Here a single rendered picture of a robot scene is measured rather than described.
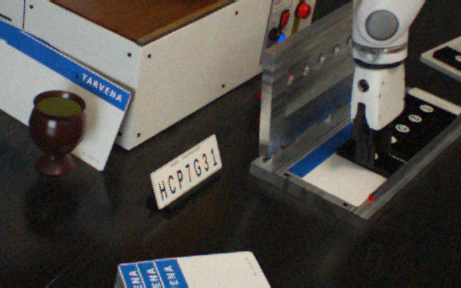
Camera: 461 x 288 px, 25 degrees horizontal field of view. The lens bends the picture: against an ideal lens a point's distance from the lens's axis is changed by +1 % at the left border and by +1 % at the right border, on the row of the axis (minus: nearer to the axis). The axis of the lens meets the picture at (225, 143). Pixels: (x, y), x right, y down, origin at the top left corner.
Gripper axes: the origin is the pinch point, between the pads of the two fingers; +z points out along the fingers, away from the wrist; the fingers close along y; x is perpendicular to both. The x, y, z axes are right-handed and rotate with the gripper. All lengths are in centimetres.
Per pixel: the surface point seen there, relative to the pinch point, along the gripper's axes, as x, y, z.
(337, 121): 10.4, 7.2, 0.6
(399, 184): -5.9, -2.5, 3.8
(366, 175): -0.9, -4.0, 2.9
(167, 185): 17.2, -31.8, -2.6
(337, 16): 9.8, 4.7, -19.0
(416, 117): 0.5, 17.4, 1.4
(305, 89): 11.3, -2.4, -8.6
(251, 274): -6.3, -45.8, -3.2
